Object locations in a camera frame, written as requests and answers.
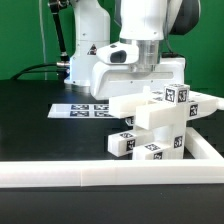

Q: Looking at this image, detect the white tagged cube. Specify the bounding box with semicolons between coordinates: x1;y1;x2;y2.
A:
125;117;134;126
163;84;190;105

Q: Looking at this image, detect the white boundary fence frame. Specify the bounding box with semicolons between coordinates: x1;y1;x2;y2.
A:
0;128;224;188

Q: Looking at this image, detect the white flat tagged plate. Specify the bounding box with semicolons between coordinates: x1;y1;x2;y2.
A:
48;104;112;119

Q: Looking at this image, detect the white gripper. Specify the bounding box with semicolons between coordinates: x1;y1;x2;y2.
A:
90;42;185;100

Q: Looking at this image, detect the white chair seat part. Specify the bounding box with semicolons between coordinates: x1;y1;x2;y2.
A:
135;103;186;159

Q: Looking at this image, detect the black cable bundle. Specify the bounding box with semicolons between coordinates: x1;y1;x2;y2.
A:
10;61;71;81

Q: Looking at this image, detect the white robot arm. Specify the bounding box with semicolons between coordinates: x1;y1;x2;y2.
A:
65;0;201;100

